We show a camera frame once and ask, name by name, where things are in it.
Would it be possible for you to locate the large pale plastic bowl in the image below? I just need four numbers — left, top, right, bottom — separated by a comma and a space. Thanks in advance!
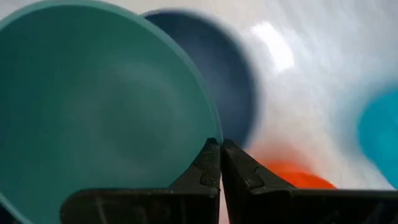
0, 0, 224, 224

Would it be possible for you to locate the small red plastic bowl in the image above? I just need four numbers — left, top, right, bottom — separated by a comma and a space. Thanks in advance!
262, 159, 339, 190

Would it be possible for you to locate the small cyan plastic bowl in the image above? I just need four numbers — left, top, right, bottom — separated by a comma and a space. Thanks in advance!
356, 88, 398, 190

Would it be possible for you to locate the large blue plastic bowl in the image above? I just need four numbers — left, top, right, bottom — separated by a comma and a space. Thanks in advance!
141, 9, 265, 149

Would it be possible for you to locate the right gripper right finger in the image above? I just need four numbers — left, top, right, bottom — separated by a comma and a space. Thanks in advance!
220, 138, 398, 224

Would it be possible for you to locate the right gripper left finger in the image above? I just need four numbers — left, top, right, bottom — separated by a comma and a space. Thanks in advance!
60, 138, 223, 224

